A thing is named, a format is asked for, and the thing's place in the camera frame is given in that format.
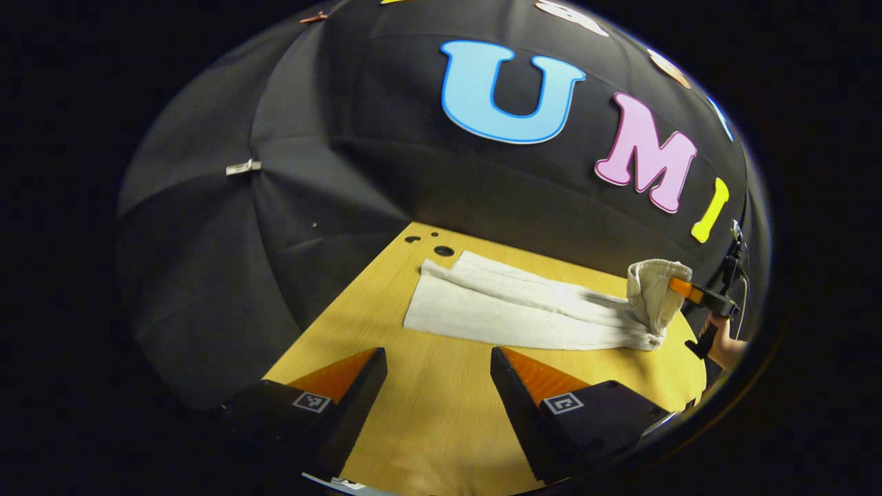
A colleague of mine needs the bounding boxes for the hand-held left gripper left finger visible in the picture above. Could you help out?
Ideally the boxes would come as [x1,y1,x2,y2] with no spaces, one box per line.
[220,347,389,481]

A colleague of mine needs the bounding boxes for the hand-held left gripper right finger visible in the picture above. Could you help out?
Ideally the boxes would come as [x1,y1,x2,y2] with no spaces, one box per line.
[491,347,679,485]

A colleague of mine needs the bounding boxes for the white jeans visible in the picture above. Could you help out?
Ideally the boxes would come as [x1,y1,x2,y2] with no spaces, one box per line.
[403,250,693,352]

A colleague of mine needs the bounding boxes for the black backdrop cloth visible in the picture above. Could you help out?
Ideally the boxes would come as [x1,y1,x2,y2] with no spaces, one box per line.
[116,0,772,414]

